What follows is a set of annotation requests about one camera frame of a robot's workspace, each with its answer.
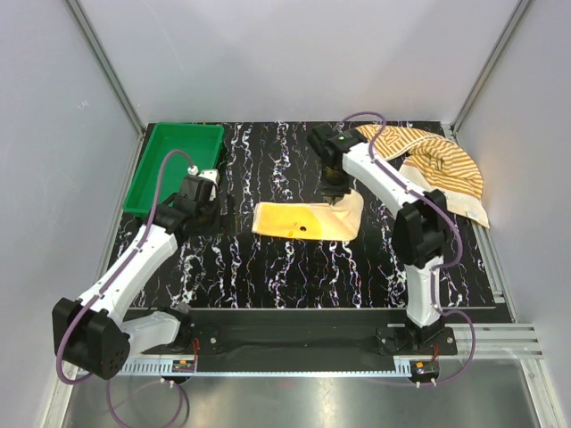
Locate yellow cream towel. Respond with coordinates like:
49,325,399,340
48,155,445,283
252,190,364,241

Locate yellow orange striped towel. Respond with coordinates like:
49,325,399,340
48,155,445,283
357,124,490,228

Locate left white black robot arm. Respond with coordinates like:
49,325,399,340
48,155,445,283
52,195,236,385

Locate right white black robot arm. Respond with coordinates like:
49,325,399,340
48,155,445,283
307,126,455,355

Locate green plastic tray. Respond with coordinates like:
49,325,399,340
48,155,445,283
122,122,227,219

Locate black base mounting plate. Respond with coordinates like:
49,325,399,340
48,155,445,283
140,307,460,374

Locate left small controller board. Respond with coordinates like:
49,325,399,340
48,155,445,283
172,359,196,373

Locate small controller board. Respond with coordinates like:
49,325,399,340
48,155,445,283
172,359,196,373
411,360,440,378

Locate right small controller board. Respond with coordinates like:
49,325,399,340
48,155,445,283
411,360,440,378

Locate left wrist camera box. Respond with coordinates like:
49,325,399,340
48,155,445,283
179,169,220,202

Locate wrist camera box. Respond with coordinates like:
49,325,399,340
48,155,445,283
307,126,347,157
179,169,220,202

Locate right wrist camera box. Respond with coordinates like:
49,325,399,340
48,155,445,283
307,126,347,157

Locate slotted aluminium cable duct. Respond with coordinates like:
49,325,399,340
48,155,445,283
119,356,411,378

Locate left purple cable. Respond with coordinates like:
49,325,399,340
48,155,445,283
54,150,193,427

